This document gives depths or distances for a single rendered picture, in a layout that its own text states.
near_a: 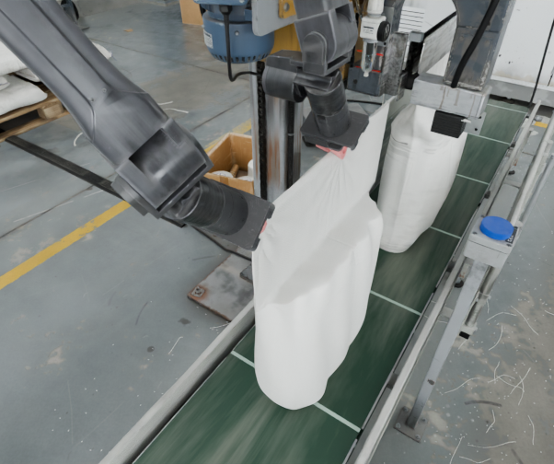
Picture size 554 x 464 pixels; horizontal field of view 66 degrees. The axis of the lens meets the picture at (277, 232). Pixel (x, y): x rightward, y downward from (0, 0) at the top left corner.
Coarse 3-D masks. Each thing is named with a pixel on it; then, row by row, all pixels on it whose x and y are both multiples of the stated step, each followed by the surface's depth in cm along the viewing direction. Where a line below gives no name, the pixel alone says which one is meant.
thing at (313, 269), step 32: (384, 128) 94; (320, 160) 73; (352, 160) 86; (288, 192) 66; (320, 192) 77; (352, 192) 93; (288, 224) 70; (320, 224) 83; (352, 224) 92; (256, 256) 65; (288, 256) 75; (320, 256) 84; (352, 256) 86; (256, 288) 69; (288, 288) 77; (320, 288) 79; (352, 288) 92; (256, 320) 86; (288, 320) 79; (320, 320) 82; (352, 320) 102; (256, 352) 95; (288, 352) 85; (320, 352) 88; (288, 384) 92; (320, 384) 97
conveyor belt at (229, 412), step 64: (512, 128) 220; (448, 192) 176; (384, 256) 147; (448, 256) 147; (384, 320) 126; (256, 384) 110; (384, 384) 111; (192, 448) 98; (256, 448) 98; (320, 448) 98
